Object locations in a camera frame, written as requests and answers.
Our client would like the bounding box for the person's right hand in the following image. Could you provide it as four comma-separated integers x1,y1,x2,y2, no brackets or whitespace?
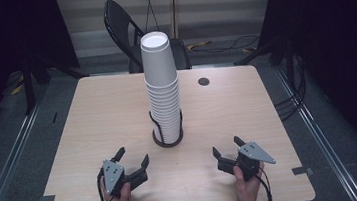
232,161,269,201

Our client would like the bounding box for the right hand-held gripper cable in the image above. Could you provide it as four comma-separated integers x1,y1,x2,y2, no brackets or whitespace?
252,166,273,201

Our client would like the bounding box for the yellow floor tape piece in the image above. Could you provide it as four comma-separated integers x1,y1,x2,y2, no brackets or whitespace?
10,84,26,96

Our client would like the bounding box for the black folding chair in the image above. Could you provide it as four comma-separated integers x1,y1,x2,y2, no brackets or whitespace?
101,0,193,78

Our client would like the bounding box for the round dark table grommet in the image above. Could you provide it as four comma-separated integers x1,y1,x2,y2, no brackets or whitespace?
197,76,211,87

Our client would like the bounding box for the yellow cable plug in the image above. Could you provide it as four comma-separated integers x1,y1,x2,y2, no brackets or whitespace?
186,40,213,51

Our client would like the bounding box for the dark metal stand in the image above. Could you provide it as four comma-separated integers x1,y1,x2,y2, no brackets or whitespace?
19,54,85,115

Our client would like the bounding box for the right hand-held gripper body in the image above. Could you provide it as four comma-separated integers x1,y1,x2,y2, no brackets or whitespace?
214,138,279,185

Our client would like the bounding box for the thin black floor cable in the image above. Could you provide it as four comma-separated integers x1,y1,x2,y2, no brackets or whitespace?
189,34,262,56

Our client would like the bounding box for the bundle of black floor cables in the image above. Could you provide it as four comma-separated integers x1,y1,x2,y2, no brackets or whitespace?
267,51,312,124

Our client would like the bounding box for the black hanging cord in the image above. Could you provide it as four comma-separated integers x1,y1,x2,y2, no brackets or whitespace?
141,0,161,34

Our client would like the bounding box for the black wire cup holder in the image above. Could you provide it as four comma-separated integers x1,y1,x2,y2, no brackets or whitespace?
147,107,186,151

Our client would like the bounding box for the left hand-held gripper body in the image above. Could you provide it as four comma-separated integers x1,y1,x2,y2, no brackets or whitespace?
96,154,150,201

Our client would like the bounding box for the stack of white paper cups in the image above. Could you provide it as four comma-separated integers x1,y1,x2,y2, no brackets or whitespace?
138,29,186,147

